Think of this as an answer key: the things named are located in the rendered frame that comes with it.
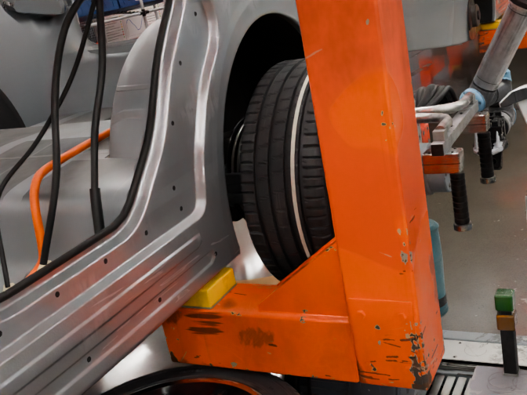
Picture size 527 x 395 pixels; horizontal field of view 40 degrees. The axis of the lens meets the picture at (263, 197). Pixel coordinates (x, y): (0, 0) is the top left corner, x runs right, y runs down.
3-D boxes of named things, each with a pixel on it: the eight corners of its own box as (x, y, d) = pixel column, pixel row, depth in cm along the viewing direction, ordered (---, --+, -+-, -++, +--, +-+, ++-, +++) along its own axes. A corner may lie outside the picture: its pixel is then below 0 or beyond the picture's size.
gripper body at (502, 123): (474, 122, 208) (482, 112, 218) (477, 150, 211) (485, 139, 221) (502, 121, 205) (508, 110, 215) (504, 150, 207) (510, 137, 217)
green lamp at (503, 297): (498, 302, 165) (496, 287, 163) (516, 303, 163) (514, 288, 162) (495, 311, 161) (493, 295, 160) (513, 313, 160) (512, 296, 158)
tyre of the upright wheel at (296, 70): (207, 146, 171) (287, 333, 207) (296, 141, 160) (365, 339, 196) (298, 21, 217) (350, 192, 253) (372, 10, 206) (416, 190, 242)
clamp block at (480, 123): (458, 129, 205) (456, 111, 204) (490, 127, 201) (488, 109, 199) (454, 134, 201) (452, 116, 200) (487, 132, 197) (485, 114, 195)
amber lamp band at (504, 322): (499, 322, 166) (498, 306, 165) (517, 323, 164) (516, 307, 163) (496, 331, 163) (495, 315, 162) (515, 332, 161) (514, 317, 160)
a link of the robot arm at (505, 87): (497, 75, 214) (500, 110, 217) (515, 66, 221) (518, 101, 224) (474, 75, 219) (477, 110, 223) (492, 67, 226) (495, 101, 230)
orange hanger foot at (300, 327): (202, 330, 200) (175, 216, 190) (382, 346, 175) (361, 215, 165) (170, 363, 187) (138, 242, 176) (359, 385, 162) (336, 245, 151)
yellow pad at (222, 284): (194, 281, 193) (190, 265, 192) (238, 284, 187) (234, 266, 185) (165, 306, 182) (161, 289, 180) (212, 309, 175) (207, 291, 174)
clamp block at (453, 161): (428, 168, 177) (426, 147, 176) (465, 166, 173) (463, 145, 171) (423, 175, 173) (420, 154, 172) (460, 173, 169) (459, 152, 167)
